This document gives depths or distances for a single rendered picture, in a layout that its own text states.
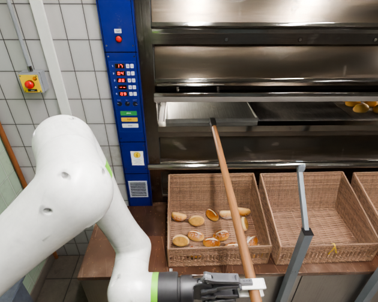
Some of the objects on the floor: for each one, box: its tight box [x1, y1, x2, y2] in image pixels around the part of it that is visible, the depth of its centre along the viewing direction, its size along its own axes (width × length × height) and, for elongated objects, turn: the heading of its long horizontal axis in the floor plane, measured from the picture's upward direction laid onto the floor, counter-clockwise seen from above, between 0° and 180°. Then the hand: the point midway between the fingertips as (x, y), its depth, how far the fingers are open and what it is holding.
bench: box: [77, 199, 378, 302], centre depth 182 cm, size 56×242×58 cm, turn 91°
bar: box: [148, 161, 378, 302], centre depth 147 cm, size 31×127×118 cm, turn 91°
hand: (251, 287), depth 75 cm, fingers closed on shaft, 3 cm apart
